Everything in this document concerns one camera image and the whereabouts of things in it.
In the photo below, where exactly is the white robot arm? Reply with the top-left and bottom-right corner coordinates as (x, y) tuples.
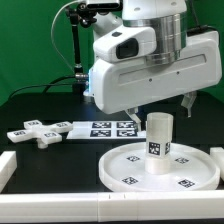
(86, 0), (222, 126)

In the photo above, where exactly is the white marker sheet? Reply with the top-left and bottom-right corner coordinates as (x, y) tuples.
(67, 121), (146, 140)

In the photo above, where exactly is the grey curved cable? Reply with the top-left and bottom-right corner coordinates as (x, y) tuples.
(50, 0), (83, 73)

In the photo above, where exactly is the overhead camera bar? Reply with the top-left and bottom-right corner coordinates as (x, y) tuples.
(78, 0), (123, 13)

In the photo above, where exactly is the white round table top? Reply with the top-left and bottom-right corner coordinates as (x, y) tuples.
(98, 142), (220, 192)

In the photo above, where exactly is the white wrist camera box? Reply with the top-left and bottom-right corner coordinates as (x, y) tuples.
(93, 25), (157, 63)

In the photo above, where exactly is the white left fence block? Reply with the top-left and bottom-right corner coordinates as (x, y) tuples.
(0, 151), (17, 193)

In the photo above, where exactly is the black table cable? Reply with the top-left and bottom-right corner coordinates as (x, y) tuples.
(7, 75), (88, 101)

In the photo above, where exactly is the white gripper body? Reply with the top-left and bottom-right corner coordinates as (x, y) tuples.
(90, 31), (222, 114)

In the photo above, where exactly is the white front fence rail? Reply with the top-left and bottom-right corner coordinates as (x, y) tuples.
(0, 190), (224, 223)

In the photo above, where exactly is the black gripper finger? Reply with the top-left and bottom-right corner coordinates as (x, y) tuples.
(181, 91), (197, 118)
(126, 107), (142, 131)

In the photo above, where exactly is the white cross-shaped table base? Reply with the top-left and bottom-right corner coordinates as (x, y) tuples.
(7, 120), (73, 149)

